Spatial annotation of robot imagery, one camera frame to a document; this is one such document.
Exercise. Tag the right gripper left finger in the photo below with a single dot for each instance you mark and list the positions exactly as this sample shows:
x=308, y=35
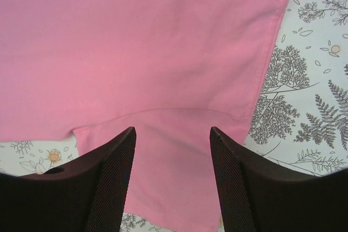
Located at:
x=85, y=194

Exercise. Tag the floral patterned table mat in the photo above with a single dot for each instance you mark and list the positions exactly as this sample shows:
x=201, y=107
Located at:
x=291, y=97

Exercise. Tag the pink t shirt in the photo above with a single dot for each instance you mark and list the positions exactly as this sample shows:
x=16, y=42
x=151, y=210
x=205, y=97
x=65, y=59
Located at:
x=172, y=69

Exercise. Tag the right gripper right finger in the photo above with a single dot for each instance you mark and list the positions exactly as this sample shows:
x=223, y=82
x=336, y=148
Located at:
x=256, y=194

